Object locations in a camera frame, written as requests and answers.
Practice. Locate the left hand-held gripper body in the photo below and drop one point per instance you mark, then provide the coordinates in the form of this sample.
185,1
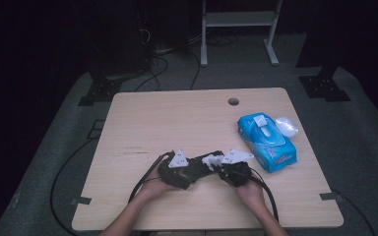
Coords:
172,177

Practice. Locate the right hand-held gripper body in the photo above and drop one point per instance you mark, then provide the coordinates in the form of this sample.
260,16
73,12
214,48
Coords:
238,173

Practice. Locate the white wet wipe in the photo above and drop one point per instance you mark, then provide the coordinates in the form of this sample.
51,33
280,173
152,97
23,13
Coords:
211,161

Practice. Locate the blue wet wipes pack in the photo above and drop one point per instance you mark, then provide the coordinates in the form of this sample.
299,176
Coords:
272,144

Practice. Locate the person's left hand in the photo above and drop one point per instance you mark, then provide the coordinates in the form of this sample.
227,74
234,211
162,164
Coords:
156,188

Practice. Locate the person's right hand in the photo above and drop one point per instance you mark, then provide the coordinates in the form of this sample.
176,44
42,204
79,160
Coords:
251,193

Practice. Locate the clear oval plastic lid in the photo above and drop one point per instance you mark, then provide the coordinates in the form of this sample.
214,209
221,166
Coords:
287,127

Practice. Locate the black floor tape marking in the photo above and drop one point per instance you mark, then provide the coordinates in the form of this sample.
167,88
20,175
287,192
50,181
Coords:
92,129

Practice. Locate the dark tape piece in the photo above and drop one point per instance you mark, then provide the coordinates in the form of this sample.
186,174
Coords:
329,196
81,200

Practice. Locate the black stand base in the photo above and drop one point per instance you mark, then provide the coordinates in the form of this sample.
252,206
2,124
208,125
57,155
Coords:
323,88
100,91

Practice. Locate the dark equipment cabinet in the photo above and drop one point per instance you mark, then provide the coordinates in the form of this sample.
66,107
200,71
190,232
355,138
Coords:
118,39

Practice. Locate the white metal stand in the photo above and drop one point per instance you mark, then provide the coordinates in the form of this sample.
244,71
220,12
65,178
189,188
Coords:
239,19

